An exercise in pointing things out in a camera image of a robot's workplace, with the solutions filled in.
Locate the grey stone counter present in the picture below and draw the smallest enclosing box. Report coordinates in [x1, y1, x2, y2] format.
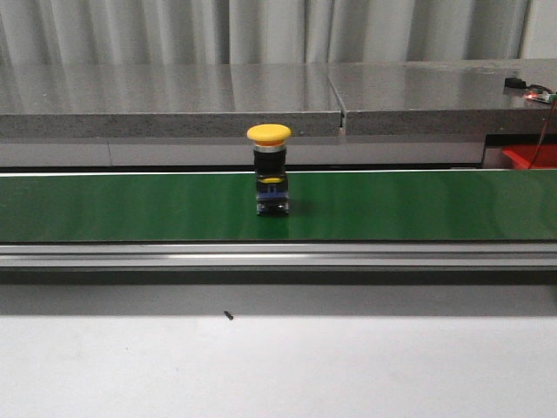
[1, 59, 556, 171]

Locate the white pleated curtain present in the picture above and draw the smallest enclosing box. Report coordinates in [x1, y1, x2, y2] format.
[1, 1, 556, 65]

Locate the green conveyor belt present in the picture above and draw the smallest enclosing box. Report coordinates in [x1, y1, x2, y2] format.
[1, 170, 556, 243]

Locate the red plastic bin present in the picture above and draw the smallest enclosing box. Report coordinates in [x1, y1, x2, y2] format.
[502, 145, 557, 170]

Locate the yellow mushroom push button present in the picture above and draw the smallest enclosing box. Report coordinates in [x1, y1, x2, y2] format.
[246, 124, 292, 216]

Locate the small sensor circuit board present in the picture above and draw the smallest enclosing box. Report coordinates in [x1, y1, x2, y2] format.
[504, 77, 556, 105]

